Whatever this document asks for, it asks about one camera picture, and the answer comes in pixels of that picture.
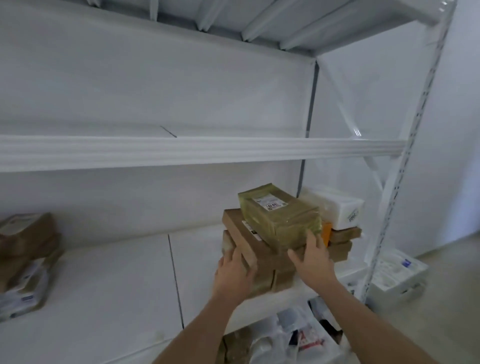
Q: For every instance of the stack of large brown parcels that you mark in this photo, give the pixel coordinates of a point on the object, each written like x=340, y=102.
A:
x=343, y=243

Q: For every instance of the taped parcel with white label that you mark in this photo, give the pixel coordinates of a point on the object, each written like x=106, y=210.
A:
x=285, y=221

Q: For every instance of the black mailer bag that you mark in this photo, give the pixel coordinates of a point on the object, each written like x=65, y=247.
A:
x=309, y=337

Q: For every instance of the large brown box 010 label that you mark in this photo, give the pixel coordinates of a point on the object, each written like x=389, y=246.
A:
x=258, y=247

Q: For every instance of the white foam parcel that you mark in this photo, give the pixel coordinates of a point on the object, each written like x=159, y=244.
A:
x=337, y=206

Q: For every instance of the white open foam container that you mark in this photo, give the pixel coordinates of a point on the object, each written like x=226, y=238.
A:
x=397, y=277

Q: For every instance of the white metal shelving rack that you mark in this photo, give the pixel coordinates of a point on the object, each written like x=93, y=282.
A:
x=187, y=152

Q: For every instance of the person's left forearm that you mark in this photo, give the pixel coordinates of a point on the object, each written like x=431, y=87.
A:
x=195, y=333

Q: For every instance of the orange box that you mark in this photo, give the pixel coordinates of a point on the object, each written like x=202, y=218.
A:
x=327, y=234

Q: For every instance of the person's left hand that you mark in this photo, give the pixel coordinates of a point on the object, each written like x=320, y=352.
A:
x=234, y=281

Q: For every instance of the person's right forearm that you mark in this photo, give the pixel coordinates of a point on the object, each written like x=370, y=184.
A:
x=375, y=330

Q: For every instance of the pile of plastic mailer bags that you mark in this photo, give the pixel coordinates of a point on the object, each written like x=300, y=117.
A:
x=277, y=337

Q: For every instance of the person's right hand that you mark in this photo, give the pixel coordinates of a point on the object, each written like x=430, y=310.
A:
x=315, y=266

